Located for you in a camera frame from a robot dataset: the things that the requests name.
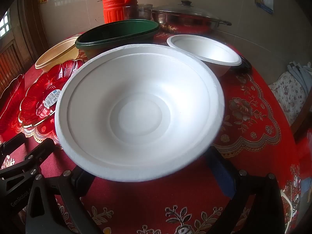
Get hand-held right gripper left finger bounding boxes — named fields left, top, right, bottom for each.
left=26, top=167, right=103, bottom=234

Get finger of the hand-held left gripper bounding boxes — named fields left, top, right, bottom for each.
left=0, top=134, right=26, bottom=160
left=0, top=138, right=54, bottom=184

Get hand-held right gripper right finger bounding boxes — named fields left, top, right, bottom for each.
left=206, top=146, right=285, bottom=234

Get red plate with label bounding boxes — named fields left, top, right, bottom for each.
left=19, top=58, right=84, bottom=128

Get beige plastic bowl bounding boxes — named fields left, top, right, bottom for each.
left=35, top=37, right=80, bottom=72

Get large white foam bowl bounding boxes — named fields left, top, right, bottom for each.
left=55, top=44, right=225, bottom=182

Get small white foam bowl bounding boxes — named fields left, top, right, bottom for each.
left=167, top=35, right=242, bottom=78

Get dark green bowl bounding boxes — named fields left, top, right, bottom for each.
left=75, top=19, right=160, bottom=60

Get red floral tablecloth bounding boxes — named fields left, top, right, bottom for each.
left=0, top=22, right=303, bottom=234

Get red scalloped plate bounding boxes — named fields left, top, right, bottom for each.
left=0, top=74, right=25, bottom=134

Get brown wooden door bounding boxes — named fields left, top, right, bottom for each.
left=0, top=5, right=37, bottom=98

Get wooden chair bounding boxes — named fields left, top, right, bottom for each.
left=290, top=97, right=312, bottom=142

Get floral cushion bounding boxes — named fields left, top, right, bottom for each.
left=268, top=72, right=309, bottom=127

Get black round dish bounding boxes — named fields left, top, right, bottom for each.
left=229, top=55, right=253, bottom=72

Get barred window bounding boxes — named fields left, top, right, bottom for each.
left=0, top=8, right=11, bottom=38

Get grey folded clothes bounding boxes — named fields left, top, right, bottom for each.
left=286, top=62, right=312, bottom=93

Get steel pot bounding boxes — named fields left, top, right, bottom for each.
left=151, top=10, right=232, bottom=32

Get red thermos flask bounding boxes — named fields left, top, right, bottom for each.
left=101, top=0, right=138, bottom=23

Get clear glass cup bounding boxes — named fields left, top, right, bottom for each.
left=122, top=4, right=153, bottom=21

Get white cable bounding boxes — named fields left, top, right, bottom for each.
left=280, top=189, right=294, bottom=227

